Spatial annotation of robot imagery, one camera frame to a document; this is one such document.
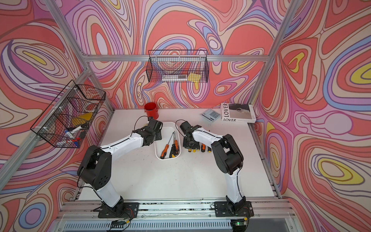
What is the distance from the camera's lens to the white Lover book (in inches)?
44.2

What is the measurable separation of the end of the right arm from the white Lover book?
0.41 meters

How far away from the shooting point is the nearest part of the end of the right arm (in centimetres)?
72
